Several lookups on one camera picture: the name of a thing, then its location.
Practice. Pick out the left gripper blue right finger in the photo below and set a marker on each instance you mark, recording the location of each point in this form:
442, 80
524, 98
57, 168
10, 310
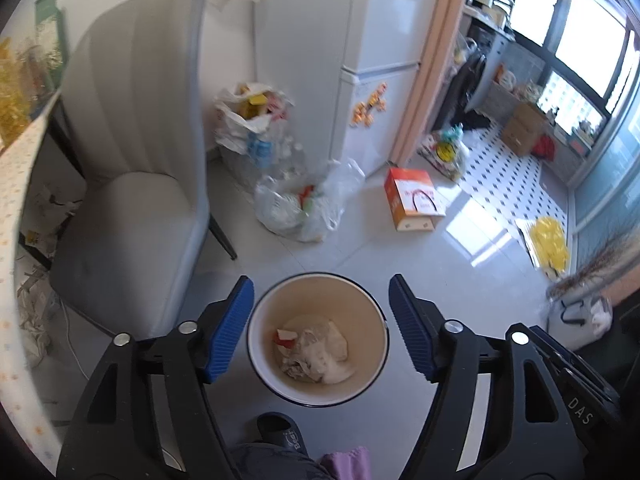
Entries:
419, 322

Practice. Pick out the grey upholstered chair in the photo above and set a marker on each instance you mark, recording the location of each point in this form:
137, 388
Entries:
130, 95

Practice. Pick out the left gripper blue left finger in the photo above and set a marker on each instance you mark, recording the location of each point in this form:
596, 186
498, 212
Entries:
222, 324

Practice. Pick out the white bag of bottles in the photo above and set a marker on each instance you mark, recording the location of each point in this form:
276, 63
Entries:
253, 135

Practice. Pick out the white tissue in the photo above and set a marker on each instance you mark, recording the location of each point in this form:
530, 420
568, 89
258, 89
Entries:
320, 355

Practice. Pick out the colourful smiley bag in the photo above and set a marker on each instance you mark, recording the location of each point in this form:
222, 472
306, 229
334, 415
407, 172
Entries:
446, 152

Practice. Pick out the orange white paper bag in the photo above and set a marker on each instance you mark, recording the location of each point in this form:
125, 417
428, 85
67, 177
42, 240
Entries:
415, 205

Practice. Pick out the green box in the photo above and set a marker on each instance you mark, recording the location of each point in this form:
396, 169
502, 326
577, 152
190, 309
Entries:
51, 37

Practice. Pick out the white refrigerator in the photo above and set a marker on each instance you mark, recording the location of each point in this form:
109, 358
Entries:
348, 67

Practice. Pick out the red white wrapper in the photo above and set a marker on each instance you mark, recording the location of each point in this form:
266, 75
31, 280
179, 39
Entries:
285, 338

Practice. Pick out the peach curtain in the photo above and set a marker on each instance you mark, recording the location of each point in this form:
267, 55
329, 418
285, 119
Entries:
434, 64

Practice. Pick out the clear trash bag on floor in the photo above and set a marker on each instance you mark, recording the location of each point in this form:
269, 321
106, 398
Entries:
308, 207

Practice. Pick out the black slipper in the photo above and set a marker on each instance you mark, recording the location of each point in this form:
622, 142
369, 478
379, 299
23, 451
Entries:
279, 429

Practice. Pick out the large yellow oil bottle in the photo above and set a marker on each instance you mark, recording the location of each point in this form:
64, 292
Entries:
15, 95

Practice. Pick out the brown cardboard box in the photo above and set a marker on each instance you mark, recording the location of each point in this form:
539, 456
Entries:
524, 128

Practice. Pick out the cream round trash bin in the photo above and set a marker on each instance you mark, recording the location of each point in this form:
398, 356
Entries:
300, 300

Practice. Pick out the floral cream tablecloth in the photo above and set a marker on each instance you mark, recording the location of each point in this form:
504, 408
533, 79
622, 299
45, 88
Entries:
21, 407

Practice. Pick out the yellow plastic bag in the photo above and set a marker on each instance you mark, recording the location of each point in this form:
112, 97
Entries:
548, 238

